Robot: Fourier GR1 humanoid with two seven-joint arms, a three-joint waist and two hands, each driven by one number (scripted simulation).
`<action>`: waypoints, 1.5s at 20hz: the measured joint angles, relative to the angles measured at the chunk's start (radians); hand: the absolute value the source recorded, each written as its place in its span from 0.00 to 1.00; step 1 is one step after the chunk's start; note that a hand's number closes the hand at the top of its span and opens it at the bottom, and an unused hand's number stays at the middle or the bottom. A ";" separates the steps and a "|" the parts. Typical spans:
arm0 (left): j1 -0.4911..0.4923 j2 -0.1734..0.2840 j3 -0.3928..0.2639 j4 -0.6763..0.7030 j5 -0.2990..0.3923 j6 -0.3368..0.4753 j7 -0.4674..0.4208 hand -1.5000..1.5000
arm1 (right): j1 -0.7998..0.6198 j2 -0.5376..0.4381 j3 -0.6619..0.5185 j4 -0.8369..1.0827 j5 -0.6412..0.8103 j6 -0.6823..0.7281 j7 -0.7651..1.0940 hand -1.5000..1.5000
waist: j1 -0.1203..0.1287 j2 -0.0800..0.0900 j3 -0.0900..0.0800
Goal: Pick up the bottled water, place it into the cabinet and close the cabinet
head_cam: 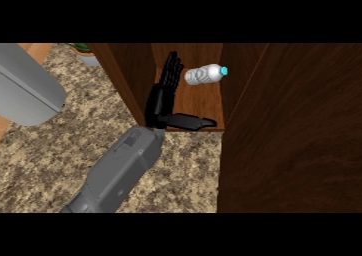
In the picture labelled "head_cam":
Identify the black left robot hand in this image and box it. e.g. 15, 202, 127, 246
143, 50, 218, 131

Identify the brown wooden cabinet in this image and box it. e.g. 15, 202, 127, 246
87, 42, 272, 133

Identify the clear plastic water bottle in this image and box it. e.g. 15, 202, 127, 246
183, 63, 230, 87

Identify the dark brown cabinet door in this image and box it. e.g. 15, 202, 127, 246
215, 42, 362, 214

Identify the green plant in grey pot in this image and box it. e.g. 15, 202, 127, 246
66, 42, 102, 68

